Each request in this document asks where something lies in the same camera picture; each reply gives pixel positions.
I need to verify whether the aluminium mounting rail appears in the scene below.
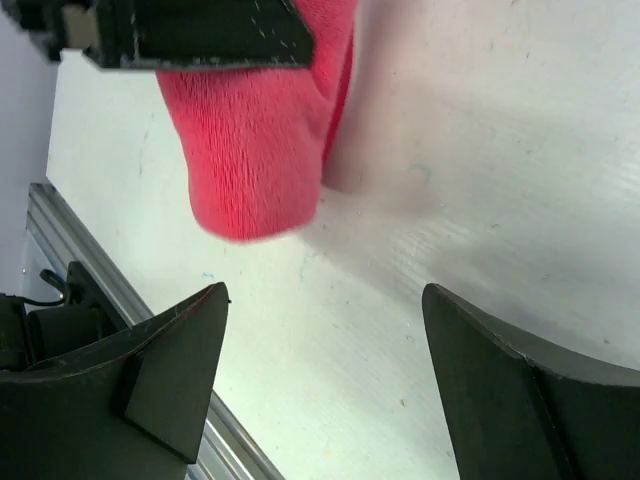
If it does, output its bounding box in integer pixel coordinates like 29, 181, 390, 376
22, 182, 286, 480

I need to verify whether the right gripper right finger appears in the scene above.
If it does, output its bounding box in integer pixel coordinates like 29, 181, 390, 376
422, 284, 639, 480

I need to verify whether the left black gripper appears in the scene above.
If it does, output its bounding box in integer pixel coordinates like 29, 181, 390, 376
1, 0, 315, 70

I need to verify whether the pink towel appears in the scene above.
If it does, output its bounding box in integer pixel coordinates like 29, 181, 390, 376
156, 1, 357, 241

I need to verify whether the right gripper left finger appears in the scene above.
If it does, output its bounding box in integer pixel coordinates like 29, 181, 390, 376
1, 283, 229, 479

